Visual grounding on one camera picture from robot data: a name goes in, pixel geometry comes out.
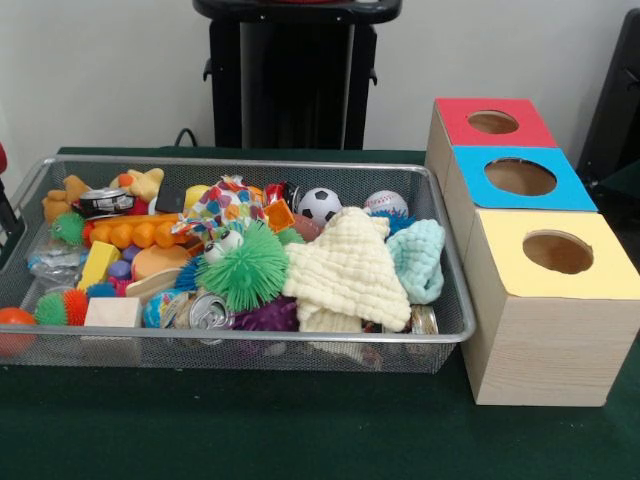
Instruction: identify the orange bumpy toy block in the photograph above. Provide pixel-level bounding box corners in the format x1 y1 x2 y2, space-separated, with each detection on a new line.
84 213 189 250

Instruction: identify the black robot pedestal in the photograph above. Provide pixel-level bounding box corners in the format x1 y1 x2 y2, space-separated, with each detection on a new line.
192 0 404 150

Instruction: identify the plain wooden block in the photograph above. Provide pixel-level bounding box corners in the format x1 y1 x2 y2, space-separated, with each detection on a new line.
83 297 143 329

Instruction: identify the green spiky googly-eyed toy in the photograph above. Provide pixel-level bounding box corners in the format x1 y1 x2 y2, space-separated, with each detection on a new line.
195 221 290 312

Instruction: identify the crushed clear plastic bottle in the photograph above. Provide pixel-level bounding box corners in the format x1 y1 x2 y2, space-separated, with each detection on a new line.
27 244 89 287

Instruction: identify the cream waffle cloth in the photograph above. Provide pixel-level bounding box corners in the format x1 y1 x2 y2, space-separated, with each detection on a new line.
280 206 412 334

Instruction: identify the black upright panel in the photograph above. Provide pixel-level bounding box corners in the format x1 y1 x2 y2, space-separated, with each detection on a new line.
574 7 640 186

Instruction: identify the dark green table cloth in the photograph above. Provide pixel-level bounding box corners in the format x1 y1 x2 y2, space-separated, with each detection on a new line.
0 146 640 480
594 160 640 201

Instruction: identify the colourful heart-print cloth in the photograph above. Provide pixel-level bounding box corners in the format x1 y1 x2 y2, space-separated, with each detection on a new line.
172 174 269 241

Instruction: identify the wooden box with three holes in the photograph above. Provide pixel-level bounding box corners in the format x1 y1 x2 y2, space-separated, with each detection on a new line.
424 97 640 407

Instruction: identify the light blue waffle cloth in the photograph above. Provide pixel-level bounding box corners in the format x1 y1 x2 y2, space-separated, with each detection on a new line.
385 218 447 305

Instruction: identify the yellow wooden block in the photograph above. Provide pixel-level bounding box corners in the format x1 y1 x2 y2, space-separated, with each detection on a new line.
77 240 123 291

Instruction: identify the small soccer ball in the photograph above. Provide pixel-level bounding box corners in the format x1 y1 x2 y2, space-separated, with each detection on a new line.
298 187 345 226

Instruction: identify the shallow wire mesh bin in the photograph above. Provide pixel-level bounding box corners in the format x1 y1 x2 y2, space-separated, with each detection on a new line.
0 154 477 374

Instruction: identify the small white baseball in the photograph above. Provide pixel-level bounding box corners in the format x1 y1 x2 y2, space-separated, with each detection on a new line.
363 190 410 217

